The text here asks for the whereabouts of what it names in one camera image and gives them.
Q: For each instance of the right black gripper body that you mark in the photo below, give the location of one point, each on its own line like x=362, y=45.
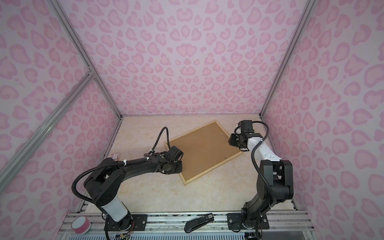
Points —
x=236, y=141

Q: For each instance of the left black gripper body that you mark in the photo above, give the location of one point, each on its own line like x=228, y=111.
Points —
x=177, y=167

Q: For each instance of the brown frame backing board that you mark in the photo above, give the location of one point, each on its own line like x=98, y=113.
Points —
x=205, y=149

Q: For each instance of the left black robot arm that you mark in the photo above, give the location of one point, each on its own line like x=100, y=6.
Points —
x=103, y=183

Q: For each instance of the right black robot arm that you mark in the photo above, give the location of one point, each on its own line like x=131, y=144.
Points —
x=275, y=176

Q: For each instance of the small clear pin box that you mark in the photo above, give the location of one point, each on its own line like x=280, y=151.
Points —
x=115, y=157

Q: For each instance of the black stapler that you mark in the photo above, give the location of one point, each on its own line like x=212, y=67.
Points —
x=199, y=222

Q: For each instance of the pink white tape roll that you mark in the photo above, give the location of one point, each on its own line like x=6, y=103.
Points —
x=81, y=225

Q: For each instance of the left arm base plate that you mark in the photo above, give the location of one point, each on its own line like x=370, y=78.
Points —
x=136, y=222

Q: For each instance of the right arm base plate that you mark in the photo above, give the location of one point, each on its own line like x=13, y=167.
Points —
x=237, y=221

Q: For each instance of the aluminium mounting rail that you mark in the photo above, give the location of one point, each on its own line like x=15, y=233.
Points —
x=284, y=225

